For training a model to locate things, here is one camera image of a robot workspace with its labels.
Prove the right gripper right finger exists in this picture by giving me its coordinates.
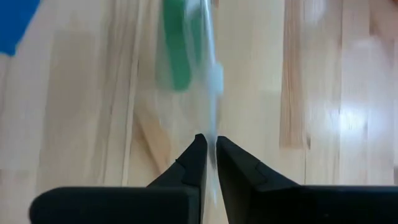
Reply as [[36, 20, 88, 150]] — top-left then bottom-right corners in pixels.
[[216, 136, 300, 187]]

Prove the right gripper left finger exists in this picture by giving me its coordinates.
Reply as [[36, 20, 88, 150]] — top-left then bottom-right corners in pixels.
[[146, 133, 208, 187]]

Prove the blue elastic bandage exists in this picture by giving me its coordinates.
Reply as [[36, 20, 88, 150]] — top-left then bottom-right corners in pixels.
[[0, 0, 42, 57]]

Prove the clear plastic zip bag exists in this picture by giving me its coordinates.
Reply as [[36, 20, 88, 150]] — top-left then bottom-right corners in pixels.
[[154, 0, 225, 208]]

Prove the green elastic bandage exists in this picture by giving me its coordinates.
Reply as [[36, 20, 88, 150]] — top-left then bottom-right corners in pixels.
[[162, 0, 205, 93]]

